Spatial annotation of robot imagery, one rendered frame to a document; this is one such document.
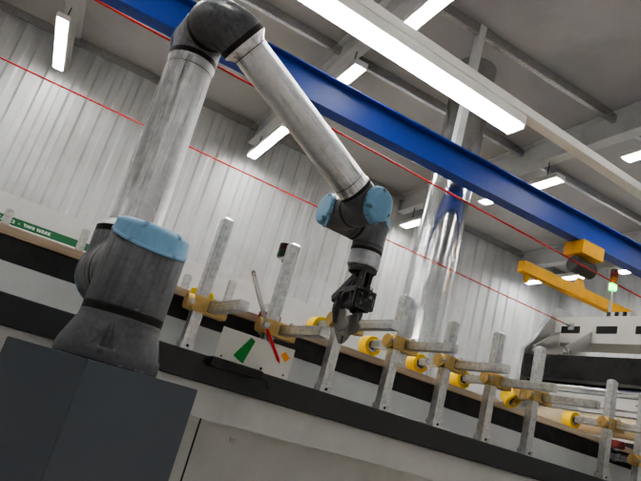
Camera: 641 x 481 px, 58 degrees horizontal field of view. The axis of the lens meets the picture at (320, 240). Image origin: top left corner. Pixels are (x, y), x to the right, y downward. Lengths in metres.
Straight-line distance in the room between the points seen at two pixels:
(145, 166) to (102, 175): 8.00
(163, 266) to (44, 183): 8.16
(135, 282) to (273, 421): 0.98
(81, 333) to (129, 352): 0.09
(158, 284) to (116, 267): 0.08
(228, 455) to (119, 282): 1.16
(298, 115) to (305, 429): 1.07
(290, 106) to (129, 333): 0.64
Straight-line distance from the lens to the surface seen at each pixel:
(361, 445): 2.14
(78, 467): 1.02
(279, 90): 1.38
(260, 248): 9.70
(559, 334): 4.77
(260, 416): 1.93
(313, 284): 9.97
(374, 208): 1.43
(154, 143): 1.36
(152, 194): 1.32
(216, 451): 2.11
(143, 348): 1.09
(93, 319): 1.09
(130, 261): 1.10
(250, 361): 1.88
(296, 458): 2.24
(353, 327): 1.59
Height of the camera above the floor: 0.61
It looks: 17 degrees up
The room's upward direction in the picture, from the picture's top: 16 degrees clockwise
